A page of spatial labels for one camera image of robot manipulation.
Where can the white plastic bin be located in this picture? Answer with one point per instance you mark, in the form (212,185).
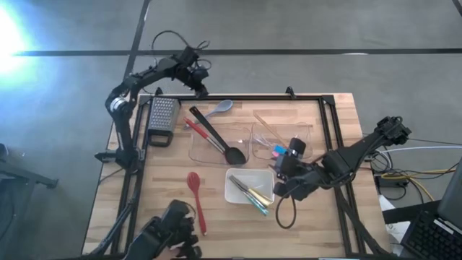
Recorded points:
(263,175)

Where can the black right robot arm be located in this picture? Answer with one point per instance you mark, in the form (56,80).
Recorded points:
(361,151)

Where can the clear plastic bin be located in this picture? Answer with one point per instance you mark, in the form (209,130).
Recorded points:
(202,159)
(307,130)

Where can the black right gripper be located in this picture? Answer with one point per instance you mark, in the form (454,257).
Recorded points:
(307,180)

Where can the black chair base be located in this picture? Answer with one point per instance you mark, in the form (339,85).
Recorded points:
(21,169)

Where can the black power adapter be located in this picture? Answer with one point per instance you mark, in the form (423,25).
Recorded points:
(391,182)

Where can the red spatula steel shaft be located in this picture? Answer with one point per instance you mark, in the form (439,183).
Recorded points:
(196,128)

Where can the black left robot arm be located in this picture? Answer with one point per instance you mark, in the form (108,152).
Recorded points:
(122,119)

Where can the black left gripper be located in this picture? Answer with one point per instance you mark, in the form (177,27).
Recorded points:
(191,68)

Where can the black aluminium table frame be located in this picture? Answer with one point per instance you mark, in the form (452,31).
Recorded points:
(252,97)

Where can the black frame clamp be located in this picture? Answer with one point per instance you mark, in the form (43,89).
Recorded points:
(289,91)
(159,91)

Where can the red slotted silicone spoon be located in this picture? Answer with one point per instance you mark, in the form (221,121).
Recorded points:
(196,202)

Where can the black laptop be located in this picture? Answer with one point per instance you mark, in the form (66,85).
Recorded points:
(433,238)

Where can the grey silicone spoon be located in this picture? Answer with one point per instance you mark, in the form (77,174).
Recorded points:
(223,105)

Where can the white paper sheet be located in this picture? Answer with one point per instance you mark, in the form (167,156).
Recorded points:
(395,231)

